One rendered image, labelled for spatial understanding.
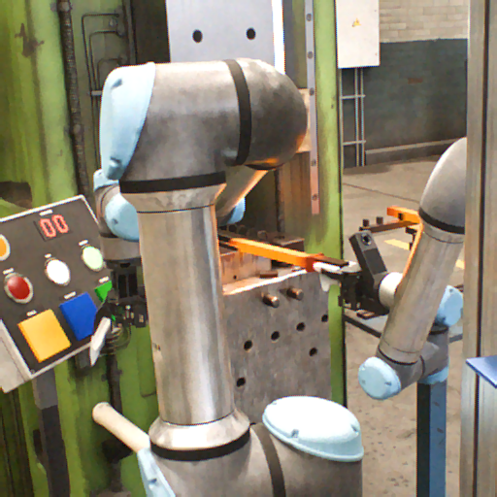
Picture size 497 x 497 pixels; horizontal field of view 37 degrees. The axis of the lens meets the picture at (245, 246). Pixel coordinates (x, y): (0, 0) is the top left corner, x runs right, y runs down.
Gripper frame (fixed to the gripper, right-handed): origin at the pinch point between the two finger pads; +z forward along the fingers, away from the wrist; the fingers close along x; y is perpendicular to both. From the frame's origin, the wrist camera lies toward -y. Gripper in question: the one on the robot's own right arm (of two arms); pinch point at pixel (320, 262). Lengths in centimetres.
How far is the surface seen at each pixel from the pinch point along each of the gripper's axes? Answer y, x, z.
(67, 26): -54, -35, 39
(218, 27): -52, -4, 27
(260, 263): 6.3, 4.3, 27.7
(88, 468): 52, -42, 42
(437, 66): -19, 663, 505
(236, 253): 2.2, -3.0, 27.7
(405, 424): 100, 98, 64
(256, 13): -54, 7, 27
